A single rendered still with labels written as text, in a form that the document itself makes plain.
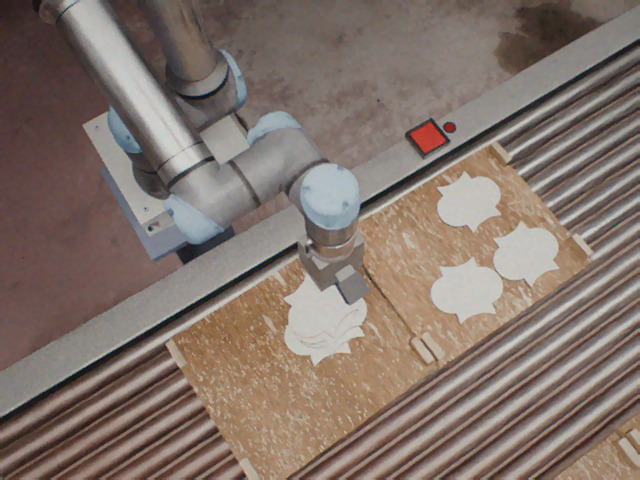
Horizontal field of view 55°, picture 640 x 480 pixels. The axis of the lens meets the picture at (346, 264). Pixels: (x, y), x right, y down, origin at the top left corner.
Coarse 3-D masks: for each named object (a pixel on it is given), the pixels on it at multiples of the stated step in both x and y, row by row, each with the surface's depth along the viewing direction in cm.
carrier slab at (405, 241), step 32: (480, 160) 138; (416, 192) 134; (512, 192) 135; (384, 224) 131; (416, 224) 132; (480, 224) 132; (512, 224) 132; (544, 224) 132; (384, 256) 129; (416, 256) 129; (448, 256) 129; (480, 256) 129; (576, 256) 130; (384, 288) 126; (416, 288) 126; (512, 288) 127; (544, 288) 127; (416, 320) 124; (448, 320) 124; (480, 320) 124; (448, 352) 122
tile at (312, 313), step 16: (304, 288) 122; (336, 288) 122; (304, 304) 121; (320, 304) 121; (336, 304) 121; (352, 304) 121; (304, 320) 120; (320, 320) 120; (336, 320) 120; (304, 336) 119
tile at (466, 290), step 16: (448, 272) 127; (464, 272) 127; (480, 272) 127; (432, 288) 125; (448, 288) 126; (464, 288) 126; (480, 288) 126; (496, 288) 126; (448, 304) 124; (464, 304) 124; (480, 304) 124; (464, 320) 123
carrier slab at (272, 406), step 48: (288, 288) 126; (192, 336) 122; (240, 336) 122; (384, 336) 122; (192, 384) 118; (240, 384) 118; (288, 384) 119; (336, 384) 119; (384, 384) 119; (240, 432) 115; (288, 432) 115; (336, 432) 116
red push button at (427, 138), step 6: (426, 126) 141; (432, 126) 141; (414, 132) 141; (420, 132) 141; (426, 132) 141; (432, 132) 141; (438, 132) 141; (414, 138) 140; (420, 138) 140; (426, 138) 140; (432, 138) 140; (438, 138) 140; (444, 138) 140; (420, 144) 140; (426, 144) 140; (432, 144) 140; (438, 144) 140; (426, 150) 139
